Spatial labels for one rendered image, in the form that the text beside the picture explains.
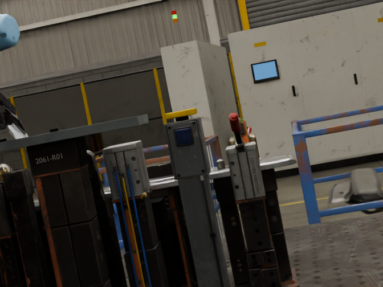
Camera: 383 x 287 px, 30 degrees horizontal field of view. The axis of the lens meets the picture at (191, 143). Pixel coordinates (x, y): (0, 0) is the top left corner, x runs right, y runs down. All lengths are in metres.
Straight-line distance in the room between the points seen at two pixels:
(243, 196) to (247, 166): 0.06
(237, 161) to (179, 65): 8.04
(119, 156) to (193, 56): 7.99
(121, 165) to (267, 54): 7.96
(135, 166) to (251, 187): 0.25
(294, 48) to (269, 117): 0.96
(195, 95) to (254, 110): 0.81
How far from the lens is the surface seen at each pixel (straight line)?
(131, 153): 1.56
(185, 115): 1.39
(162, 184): 1.68
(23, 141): 1.41
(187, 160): 1.39
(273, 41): 9.47
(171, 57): 9.59
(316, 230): 2.32
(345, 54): 9.48
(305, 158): 3.39
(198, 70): 9.50
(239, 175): 1.55
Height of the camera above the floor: 1.17
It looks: 3 degrees down
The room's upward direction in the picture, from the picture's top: 11 degrees counter-clockwise
